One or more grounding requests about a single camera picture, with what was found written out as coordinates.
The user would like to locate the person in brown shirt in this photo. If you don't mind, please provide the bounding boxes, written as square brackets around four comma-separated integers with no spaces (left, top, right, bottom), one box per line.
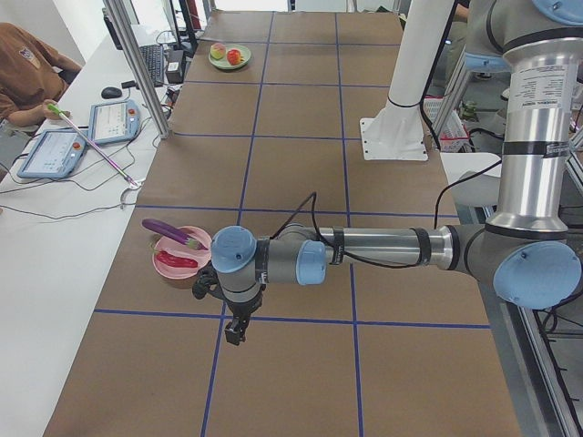
[1,23,82,127]

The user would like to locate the white plastic basket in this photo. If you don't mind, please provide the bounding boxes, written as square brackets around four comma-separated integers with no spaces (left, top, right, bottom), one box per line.
[424,97,471,153]

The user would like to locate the black box on desk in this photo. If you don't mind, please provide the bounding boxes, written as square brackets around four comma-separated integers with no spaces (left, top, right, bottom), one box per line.
[166,50,186,84]

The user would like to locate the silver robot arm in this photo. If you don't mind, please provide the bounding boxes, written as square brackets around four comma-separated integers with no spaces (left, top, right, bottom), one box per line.
[211,1,582,344]

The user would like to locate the red chili pepper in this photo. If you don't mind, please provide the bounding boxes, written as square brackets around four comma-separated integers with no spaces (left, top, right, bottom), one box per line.
[150,245,199,269]

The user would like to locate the pink grabber stick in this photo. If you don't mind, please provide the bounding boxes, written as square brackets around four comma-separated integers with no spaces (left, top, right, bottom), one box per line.
[47,103,143,209]

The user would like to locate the black computer mouse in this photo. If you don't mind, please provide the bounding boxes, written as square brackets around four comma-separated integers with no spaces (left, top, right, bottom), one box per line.
[100,86,122,99]

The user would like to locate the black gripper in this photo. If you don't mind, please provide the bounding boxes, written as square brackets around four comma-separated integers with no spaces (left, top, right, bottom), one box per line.
[224,290,262,346]

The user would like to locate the black keyboard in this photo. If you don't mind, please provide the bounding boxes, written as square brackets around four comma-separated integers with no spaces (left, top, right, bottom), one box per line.
[138,45,165,86]

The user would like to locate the white chair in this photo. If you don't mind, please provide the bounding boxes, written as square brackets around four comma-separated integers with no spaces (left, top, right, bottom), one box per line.
[440,152,501,207]

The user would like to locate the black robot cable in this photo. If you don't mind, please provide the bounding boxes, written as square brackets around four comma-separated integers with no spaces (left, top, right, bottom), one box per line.
[272,163,502,269]

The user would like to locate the aluminium frame post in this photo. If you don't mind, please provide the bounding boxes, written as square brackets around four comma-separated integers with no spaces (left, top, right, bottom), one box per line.
[103,0,169,139]

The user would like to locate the purple eggplant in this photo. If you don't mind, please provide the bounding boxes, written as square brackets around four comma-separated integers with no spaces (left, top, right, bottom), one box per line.
[141,218,208,250]

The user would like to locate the peach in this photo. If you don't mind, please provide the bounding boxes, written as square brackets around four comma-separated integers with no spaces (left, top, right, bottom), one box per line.
[210,42,227,60]

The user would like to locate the pink plate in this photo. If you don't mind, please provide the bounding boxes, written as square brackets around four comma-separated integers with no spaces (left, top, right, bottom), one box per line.
[151,226,211,279]

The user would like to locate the teach pendant tablet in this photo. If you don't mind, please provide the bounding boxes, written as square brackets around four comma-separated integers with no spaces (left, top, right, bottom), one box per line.
[17,129,86,178]
[88,100,140,146]

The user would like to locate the left teach pendant tablet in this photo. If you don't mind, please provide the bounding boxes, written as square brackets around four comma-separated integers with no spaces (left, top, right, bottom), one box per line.
[17,129,86,178]

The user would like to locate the red pomegranate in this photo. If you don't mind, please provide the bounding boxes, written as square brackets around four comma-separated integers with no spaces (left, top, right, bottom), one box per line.
[226,48,244,66]

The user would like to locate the white pedestal column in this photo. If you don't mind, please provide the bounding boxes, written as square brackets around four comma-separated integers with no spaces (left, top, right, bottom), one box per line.
[360,0,455,161]

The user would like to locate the green plate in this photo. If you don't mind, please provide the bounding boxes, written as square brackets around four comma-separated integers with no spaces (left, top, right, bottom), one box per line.
[208,43,252,70]

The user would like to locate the right teach pendant tablet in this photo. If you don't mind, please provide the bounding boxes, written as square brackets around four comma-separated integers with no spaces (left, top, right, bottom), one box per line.
[88,100,140,146]

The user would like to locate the aluminium table frame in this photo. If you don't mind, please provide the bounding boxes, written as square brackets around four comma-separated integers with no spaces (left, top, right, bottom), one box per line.
[480,287,582,436]

